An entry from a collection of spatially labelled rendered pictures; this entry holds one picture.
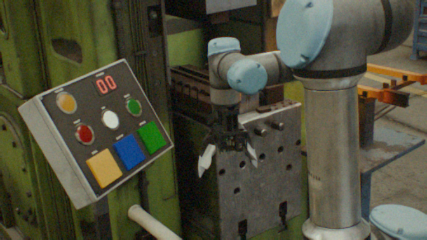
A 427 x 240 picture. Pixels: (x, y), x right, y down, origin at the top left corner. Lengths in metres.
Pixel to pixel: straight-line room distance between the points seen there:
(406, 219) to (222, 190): 0.92
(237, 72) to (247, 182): 0.80
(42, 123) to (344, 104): 0.74
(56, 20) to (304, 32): 1.35
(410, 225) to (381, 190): 2.34
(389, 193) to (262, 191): 1.47
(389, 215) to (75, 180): 0.71
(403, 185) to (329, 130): 2.58
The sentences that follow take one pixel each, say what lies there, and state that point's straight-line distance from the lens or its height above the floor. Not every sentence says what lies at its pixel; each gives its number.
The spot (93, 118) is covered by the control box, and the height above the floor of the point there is 1.11.
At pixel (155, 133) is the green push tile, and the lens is 1.55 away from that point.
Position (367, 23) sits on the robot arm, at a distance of 0.90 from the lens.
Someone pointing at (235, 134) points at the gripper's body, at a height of 1.07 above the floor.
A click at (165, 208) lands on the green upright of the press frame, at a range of 2.05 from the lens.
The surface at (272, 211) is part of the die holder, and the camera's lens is 2.10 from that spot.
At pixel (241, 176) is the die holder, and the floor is 0.73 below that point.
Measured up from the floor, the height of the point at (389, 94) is 0.97.
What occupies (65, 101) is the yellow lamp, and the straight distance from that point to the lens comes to 1.40.
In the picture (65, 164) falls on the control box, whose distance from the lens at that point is 1.38.
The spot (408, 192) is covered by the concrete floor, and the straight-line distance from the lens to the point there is 3.42.
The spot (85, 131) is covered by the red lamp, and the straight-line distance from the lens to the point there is 1.40.
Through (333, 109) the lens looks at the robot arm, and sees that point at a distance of 0.91.
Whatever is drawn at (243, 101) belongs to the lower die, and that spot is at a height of 0.96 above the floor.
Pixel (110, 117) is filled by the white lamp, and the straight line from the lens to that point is 1.47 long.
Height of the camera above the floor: 1.60
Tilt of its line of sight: 21 degrees down
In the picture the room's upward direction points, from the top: 3 degrees counter-clockwise
